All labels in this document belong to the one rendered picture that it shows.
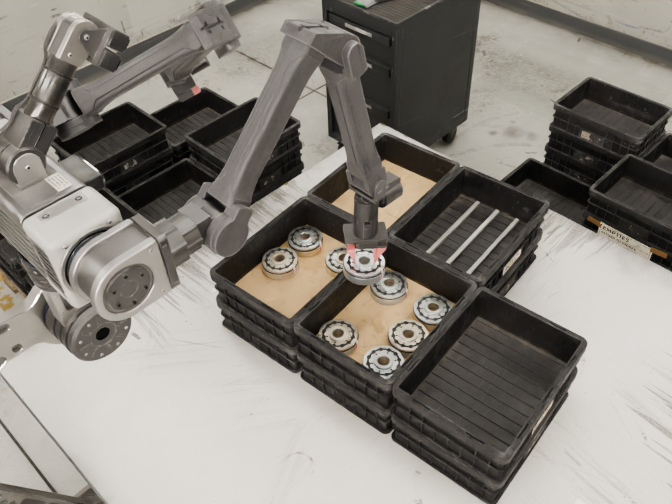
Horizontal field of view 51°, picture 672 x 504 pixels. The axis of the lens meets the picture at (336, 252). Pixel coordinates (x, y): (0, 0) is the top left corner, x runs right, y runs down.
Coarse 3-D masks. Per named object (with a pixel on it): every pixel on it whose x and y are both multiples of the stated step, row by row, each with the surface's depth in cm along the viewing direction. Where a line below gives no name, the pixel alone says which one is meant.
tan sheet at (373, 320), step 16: (368, 288) 193; (416, 288) 192; (352, 304) 189; (368, 304) 189; (400, 304) 188; (352, 320) 185; (368, 320) 185; (384, 320) 185; (368, 336) 181; (384, 336) 181
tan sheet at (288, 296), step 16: (336, 240) 207; (320, 256) 202; (256, 272) 199; (304, 272) 198; (320, 272) 198; (256, 288) 194; (272, 288) 194; (288, 288) 194; (304, 288) 194; (320, 288) 194; (272, 304) 190; (288, 304) 190; (304, 304) 190
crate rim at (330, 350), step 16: (416, 256) 187; (448, 272) 183; (336, 288) 180; (320, 304) 177; (448, 320) 171; (304, 336) 170; (432, 336) 168; (336, 352) 165; (416, 352) 165; (352, 368) 164; (368, 368) 162; (400, 368) 161; (384, 384) 159
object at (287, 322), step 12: (276, 216) 200; (264, 228) 197; (252, 240) 194; (216, 264) 188; (216, 276) 185; (336, 276) 183; (228, 288) 183; (240, 288) 181; (324, 288) 180; (252, 300) 178; (312, 300) 178; (264, 312) 177; (276, 312) 175; (300, 312) 175; (288, 324) 173
